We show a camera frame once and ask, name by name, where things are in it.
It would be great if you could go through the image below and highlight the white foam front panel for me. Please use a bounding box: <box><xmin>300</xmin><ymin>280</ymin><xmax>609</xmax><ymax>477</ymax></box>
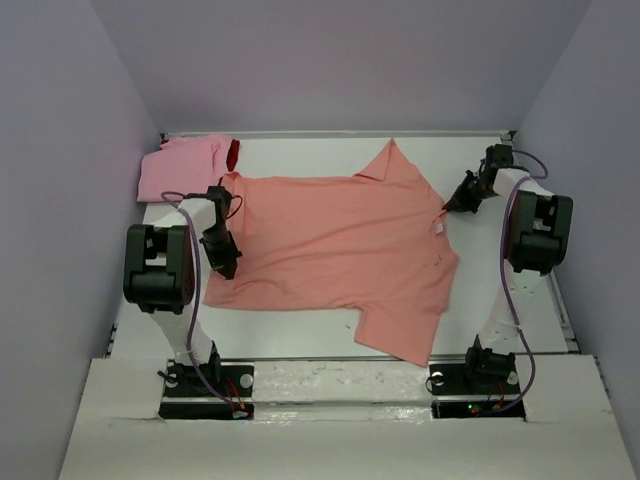
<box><xmin>61</xmin><ymin>361</ymin><xmax>634</xmax><ymax>479</ymax></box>

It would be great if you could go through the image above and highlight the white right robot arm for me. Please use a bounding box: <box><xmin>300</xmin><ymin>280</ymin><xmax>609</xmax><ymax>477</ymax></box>
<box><xmin>441</xmin><ymin>144</ymin><xmax>573</xmax><ymax>395</ymax></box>

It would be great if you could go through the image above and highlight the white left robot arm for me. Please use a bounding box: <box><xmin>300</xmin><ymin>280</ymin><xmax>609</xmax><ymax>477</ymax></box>
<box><xmin>123</xmin><ymin>186</ymin><xmax>243</xmax><ymax>395</ymax></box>

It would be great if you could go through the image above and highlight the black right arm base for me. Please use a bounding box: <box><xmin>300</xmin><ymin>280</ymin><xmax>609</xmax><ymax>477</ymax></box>
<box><xmin>425</xmin><ymin>362</ymin><xmax>526</xmax><ymax>420</ymax></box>

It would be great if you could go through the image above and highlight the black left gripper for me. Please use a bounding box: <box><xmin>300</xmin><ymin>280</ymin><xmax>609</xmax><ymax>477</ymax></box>
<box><xmin>199</xmin><ymin>225</ymin><xmax>242</xmax><ymax>282</ymax></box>

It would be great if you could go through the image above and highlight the salmon orange t-shirt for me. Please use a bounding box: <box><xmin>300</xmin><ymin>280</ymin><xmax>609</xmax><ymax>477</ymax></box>
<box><xmin>203</xmin><ymin>142</ymin><xmax>458</xmax><ymax>366</ymax></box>

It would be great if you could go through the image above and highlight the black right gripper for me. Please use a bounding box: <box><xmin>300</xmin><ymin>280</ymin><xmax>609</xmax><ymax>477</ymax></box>
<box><xmin>446</xmin><ymin>171</ymin><xmax>498</xmax><ymax>215</ymax></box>

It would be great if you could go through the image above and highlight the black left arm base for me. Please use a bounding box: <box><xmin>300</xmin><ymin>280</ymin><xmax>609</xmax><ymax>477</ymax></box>
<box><xmin>156</xmin><ymin>361</ymin><xmax>255</xmax><ymax>421</ymax></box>

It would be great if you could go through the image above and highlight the folded pink t-shirt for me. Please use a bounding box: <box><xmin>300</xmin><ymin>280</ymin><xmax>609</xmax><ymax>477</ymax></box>
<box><xmin>137</xmin><ymin>133</ymin><xmax>234</xmax><ymax>203</ymax></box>

